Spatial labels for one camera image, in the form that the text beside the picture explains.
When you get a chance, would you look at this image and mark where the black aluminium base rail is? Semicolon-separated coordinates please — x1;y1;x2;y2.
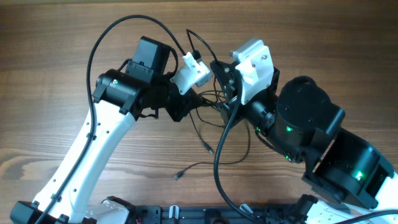
83;203;352;224

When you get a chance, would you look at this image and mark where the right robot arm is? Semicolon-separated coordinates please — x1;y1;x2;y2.
210;62;397;223

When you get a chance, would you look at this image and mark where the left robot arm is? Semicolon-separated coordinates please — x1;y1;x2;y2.
10;37;209;223

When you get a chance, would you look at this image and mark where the left grey rail clip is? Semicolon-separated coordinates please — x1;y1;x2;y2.
169;205;180;220

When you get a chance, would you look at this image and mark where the black USB cable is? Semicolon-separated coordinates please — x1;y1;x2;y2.
172;29;251;180

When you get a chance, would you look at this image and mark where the grey rail clip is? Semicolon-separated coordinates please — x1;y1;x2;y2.
239;203;254;218
169;205;180;220

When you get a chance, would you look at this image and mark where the left camera black cable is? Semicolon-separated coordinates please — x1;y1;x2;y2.
34;14;187;224

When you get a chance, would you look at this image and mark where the right grey rail clip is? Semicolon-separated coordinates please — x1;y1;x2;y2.
239;203;254;218

